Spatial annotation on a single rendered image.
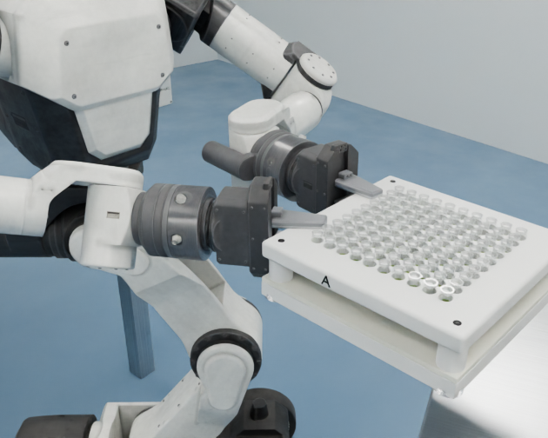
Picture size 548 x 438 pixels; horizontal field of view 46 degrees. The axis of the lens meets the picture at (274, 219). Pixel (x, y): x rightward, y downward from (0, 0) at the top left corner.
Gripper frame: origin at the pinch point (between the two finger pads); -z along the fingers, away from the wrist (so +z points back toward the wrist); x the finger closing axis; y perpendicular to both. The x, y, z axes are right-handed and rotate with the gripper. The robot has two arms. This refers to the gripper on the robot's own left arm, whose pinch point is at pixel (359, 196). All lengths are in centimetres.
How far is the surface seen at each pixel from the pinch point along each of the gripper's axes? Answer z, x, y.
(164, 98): 99, 14, -27
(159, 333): 121, 105, -29
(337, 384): 62, 106, -60
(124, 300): 106, 76, -11
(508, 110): 149, 81, -280
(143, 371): 104, 103, -13
